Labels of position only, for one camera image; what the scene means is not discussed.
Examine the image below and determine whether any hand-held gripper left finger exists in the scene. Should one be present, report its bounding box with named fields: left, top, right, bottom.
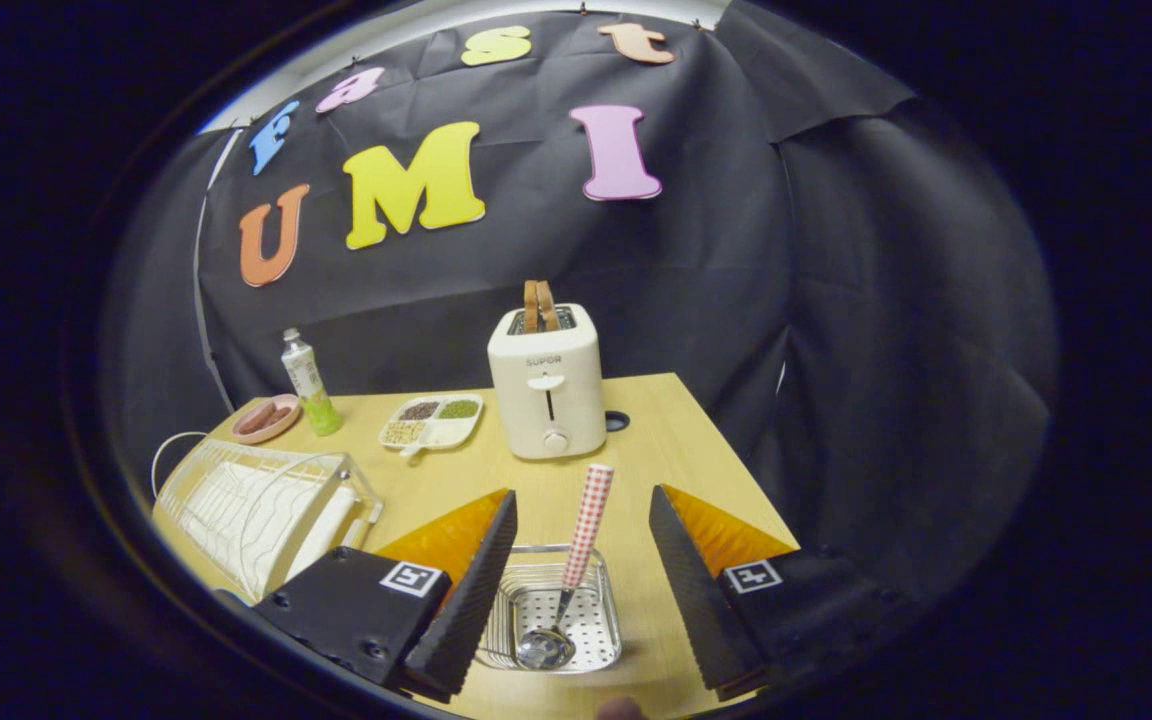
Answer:
left=254, top=488, right=519, bottom=704

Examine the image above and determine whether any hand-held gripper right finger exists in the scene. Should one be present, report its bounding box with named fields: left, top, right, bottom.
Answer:
left=648, top=484, right=887, bottom=701

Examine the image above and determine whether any metal wire basket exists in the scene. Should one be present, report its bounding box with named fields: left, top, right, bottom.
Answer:
left=471, top=545, right=624, bottom=674

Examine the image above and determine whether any spoon with pink checkered handle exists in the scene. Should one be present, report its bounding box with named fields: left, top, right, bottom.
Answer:
left=515, top=463, right=615, bottom=671

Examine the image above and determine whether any white wire dish rack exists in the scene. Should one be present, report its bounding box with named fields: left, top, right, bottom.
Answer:
left=150, top=432, right=384, bottom=604

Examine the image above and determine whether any pink plate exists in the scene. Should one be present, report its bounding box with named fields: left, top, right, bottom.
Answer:
left=232, top=394, right=302, bottom=445

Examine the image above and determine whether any white drip tray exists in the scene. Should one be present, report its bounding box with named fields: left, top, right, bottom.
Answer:
left=281, top=485, right=362, bottom=581

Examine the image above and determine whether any white divided tray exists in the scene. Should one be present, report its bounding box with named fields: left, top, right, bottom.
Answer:
left=379, top=393, right=485, bottom=458

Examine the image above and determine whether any white toaster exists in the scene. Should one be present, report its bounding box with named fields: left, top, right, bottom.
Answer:
left=487, top=303, right=608, bottom=461

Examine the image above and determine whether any green drink bottle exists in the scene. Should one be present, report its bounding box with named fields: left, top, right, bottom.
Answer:
left=281, top=328, right=344, bottom=437

